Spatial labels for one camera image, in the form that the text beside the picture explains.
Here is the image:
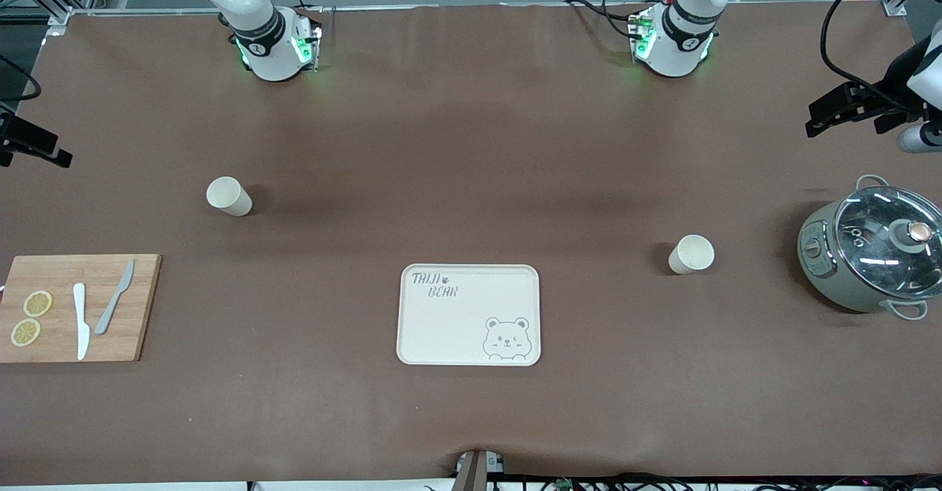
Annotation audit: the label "white plastic cup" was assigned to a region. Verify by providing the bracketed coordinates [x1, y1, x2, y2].
[667, 234, 715, 276]
[205, 176, 253, 217]

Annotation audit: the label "white bear print tray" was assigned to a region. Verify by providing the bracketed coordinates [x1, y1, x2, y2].
[397, 264, 542, 367]

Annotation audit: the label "glass pot lid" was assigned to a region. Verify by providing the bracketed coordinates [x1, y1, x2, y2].
[834, 186, 942, 302]

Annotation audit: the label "green electric cooking pot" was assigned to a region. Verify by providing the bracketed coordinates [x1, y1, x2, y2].
[797, 174, 942, 321]

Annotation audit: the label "grey plastic knife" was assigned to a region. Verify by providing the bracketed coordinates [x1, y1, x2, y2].
[93, 258, 136, 336]

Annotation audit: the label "white plastic knife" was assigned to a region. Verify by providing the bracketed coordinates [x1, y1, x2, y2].
[72, 283, 91, 361]

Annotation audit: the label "wooden cutting board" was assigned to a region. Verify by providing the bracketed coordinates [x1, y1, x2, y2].
[0, 254, 163, 364]

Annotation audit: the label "brown table mat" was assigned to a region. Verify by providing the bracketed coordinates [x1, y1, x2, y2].
[0, 1, 942, 486]

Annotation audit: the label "black left arm base cable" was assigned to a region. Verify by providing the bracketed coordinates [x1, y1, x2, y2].
[602, 4, 640, 39]
[564, 0, 637, 21]

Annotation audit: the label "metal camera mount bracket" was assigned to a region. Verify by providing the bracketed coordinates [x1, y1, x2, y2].
[455, 448, 507, 491]

